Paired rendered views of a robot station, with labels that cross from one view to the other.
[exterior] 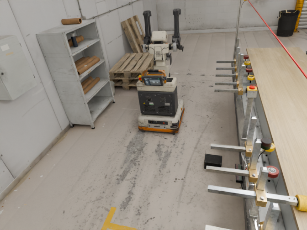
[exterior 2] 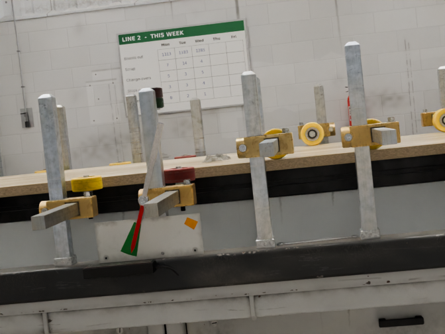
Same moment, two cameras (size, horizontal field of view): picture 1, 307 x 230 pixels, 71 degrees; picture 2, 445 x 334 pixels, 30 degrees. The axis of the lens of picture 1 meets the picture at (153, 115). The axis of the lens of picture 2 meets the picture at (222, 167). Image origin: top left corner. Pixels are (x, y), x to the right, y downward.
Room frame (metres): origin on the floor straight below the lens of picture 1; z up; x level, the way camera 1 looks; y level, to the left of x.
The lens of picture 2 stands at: (1.28, 1.38, 1.01)
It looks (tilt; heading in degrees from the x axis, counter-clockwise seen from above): 3 degrees down; 258
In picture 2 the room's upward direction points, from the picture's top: 6 degrees counter-clockwise
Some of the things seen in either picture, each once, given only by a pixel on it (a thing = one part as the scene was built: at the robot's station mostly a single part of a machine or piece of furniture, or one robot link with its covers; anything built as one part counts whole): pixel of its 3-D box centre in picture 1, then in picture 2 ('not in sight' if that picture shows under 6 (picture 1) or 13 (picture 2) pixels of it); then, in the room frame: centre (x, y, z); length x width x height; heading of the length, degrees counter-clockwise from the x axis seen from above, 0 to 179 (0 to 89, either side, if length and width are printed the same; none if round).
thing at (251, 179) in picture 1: (252, 172); (167, 196); (0.98, -0.63, 0.85); 0.14 x 0.06 x 0.05; 161
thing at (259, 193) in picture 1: (259, 193); (265, 145); (0.75, -0.55, 0.95); 0.14 x 0.06 x 0.05; 161
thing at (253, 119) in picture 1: (249, 142); (57, 191); (1.24, -0.71, 0.89); 0.04 x 0.04 x 0.48; 71
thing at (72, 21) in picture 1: (71, 21); not in sight; (3.55, 1.05, 1.59); 0.30 x 0.08 x 0.08; 71
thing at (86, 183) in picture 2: (267, 150); (88, 197); (1.16, -0.82, 0.85); 0.08 x 0.08 x 0.11
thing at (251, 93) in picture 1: (251, 92); not in sight; (1.49, -0.80, 1.18); 0.07 x 0.07 x 0.08; 71
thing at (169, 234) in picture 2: (246, 175); (148, 238); (1.04, -0.62, 0.75); 0.26 x 0.01 x 0.10; 161
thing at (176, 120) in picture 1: (161, 113); not in sight; (2.92, -0.14, 0.16); 0.67 x 0.64 x 0.25; 161
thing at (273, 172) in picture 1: (270, 175); (181, 188); (0.93, -0.72, 0.85); 0.08 x 0.08 x 0.11
